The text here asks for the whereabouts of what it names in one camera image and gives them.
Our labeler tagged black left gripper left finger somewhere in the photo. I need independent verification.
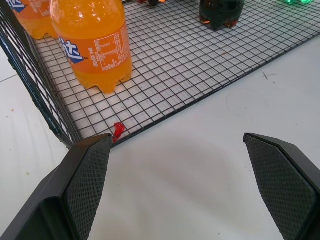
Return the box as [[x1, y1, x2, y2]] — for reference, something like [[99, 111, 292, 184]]
[[0, 133, 112, 240]]

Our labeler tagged black wire mesh rack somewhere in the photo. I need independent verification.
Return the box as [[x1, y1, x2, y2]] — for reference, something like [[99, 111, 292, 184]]
[[0, 0, 320, 150]]

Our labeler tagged orange soda bottle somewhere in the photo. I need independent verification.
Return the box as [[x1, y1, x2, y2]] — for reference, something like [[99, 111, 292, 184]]
[[49, 0, 134, 95], [5, 0, 60, 40]]

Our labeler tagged green soda bottle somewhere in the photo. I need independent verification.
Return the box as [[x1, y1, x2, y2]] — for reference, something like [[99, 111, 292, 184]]
[[279, 0, 312, 6]]

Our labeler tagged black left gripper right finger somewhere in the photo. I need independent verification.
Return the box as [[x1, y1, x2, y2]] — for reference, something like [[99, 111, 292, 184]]
[[243, 132, 320, 240]]

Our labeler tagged red plastic scrap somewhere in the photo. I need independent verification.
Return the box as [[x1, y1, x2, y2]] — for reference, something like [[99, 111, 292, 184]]
[[112, 122, 126, 143]]

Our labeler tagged dark cola bottle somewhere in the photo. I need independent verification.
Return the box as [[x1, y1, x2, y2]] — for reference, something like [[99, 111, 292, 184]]
[[198, 0, 246, 31]]

